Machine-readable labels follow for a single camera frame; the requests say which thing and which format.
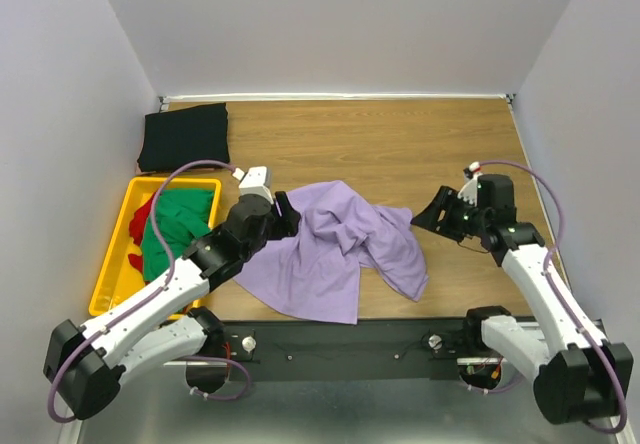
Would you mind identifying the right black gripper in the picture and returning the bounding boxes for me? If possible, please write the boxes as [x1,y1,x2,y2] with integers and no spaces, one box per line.
[410,184,489,242]

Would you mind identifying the purple t shirt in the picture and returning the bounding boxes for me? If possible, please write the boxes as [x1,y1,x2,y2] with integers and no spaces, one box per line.
[235,181,428,325]

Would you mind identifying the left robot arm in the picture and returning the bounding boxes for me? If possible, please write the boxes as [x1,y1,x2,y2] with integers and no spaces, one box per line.
[43,191,300,423]

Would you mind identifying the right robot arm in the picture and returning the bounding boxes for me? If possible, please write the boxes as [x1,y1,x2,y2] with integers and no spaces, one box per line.
[411,174,633,432]

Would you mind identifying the folded black t shirt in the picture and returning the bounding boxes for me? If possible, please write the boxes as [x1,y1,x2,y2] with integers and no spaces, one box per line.
[137,103,231,173]

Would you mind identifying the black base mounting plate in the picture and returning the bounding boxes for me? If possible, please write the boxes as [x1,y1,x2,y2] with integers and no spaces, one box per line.
[164,316,506,393]

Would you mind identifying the red t shirt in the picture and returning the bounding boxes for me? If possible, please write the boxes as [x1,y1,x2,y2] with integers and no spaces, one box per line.
[128,197,153,273]

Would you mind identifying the yellow plastic bin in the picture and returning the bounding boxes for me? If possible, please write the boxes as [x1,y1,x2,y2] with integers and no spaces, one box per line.
[88,176,222,317]

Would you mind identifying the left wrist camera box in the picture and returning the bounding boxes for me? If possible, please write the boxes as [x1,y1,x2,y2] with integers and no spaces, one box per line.
[238,166,274,204]

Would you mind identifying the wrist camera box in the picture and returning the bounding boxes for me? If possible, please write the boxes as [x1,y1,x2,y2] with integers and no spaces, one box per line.
[238,166,274,204]
[458,174,515,211]

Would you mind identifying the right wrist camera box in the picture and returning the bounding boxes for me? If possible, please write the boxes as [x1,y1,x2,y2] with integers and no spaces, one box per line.
[458,174,515,211]

